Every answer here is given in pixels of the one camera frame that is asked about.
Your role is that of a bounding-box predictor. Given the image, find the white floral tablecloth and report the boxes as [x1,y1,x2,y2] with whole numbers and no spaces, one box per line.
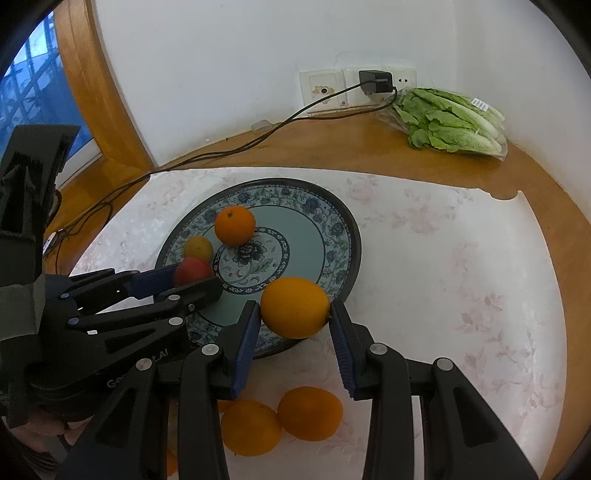
[74,167,567,472]

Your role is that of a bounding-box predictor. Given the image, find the black power adapter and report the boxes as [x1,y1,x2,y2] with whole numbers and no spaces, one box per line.
[359,70,394,96]

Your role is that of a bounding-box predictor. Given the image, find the red apple front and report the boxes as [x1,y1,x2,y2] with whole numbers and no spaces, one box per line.
[173,257,212,287]

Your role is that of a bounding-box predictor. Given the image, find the small white object on ledge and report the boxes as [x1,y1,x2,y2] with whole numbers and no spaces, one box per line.
[250,119,273,133]

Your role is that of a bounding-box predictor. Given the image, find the bagged green lettuce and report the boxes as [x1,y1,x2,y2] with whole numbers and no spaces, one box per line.
[377,88,508,160]

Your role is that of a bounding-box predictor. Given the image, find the yellow-brown pear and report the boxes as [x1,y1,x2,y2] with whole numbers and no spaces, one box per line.
[183,235,213,263]

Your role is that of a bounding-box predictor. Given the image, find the black power cable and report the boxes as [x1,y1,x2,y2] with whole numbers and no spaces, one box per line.
[43,82,399,273]

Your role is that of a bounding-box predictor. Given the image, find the white wall socket plate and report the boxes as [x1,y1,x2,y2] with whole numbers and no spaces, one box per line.
[298,67,419,112]

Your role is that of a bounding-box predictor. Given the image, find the large orange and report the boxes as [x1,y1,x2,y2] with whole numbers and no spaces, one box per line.
[260,277,329,340]

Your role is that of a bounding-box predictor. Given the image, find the person's left hand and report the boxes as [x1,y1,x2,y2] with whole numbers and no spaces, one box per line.
[8,416,92,443]

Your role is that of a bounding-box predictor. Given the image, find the wooden window frame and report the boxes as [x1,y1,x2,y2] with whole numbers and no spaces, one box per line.
[54,1,154,196]

